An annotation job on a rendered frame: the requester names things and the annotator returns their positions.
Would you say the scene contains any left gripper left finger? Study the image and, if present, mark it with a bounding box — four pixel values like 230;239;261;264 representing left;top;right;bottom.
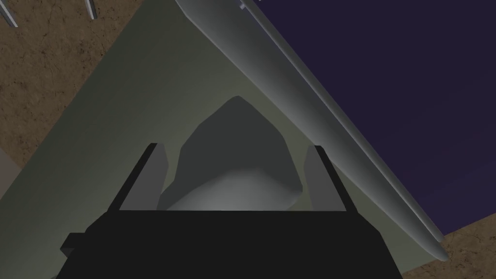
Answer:
108;142;170;212

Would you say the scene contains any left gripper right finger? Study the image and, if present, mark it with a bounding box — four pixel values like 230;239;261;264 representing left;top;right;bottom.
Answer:
304;145;358;212

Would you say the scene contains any pale green door leaf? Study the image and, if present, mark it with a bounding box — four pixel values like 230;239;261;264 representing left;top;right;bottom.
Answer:
0;0;450;279

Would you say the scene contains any grey rounded knob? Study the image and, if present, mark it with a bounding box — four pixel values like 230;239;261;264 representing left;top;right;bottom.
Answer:
156;94;304;212

